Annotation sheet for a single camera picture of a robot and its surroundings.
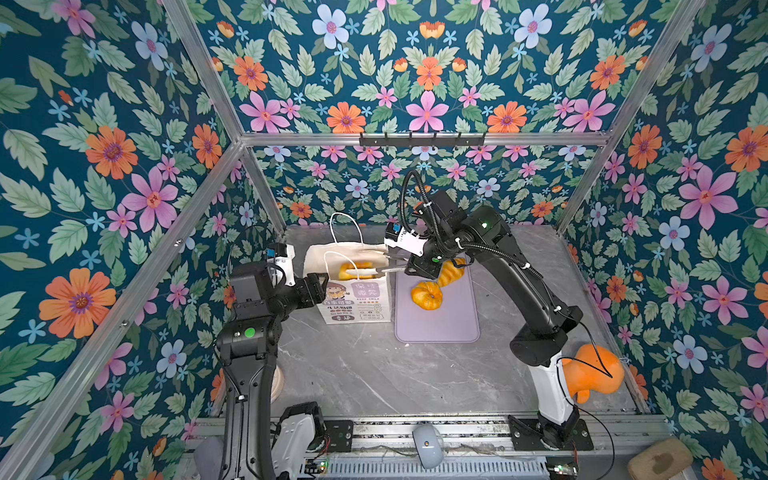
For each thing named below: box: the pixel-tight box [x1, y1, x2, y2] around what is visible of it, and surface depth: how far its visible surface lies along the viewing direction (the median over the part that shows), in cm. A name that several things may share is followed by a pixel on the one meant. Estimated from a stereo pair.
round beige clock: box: [271, 365, 285, 404], surface depth 81 cm
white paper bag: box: [303, 212, 391, 325], surface depth 82 cm
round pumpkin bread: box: [411, 281, 443, 311], surface depth 98 cm
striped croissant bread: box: [438, 258, 467, 287], surface depth 103 cm
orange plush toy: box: [562, 344, 625, 404], surface depth 79 cm
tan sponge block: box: [627, 438, 694, 480], surface depth 69 cm
